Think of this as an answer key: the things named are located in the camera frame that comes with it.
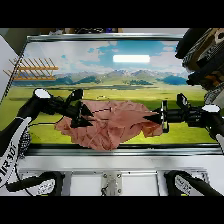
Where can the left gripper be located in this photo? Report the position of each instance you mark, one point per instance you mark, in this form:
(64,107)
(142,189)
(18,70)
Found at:
(75,111)

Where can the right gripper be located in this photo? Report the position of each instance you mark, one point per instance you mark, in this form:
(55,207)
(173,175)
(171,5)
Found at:
(173,116)

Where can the pink garment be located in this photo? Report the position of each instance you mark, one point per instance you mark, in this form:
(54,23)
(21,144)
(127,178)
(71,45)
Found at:
(113,130)

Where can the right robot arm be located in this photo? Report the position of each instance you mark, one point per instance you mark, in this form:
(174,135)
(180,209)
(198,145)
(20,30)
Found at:
(213,120)

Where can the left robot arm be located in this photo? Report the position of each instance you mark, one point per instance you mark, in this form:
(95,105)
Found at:
(15,133)

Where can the heap of clothes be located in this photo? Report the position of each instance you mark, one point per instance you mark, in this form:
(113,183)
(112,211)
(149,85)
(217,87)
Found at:
(208,50)

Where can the black and white spotted garment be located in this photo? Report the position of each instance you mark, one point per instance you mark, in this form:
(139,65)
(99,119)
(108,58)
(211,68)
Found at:
(25,140)

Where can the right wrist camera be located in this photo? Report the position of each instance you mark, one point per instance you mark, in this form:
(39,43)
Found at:
(182,100)

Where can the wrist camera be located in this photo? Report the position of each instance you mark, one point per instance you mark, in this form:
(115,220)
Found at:
(75,95)
(182,100)

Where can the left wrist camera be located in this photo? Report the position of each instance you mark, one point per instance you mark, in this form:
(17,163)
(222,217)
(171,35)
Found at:
(75,95)

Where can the silver frame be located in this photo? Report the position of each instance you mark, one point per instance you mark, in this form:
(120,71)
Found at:
(111,183)

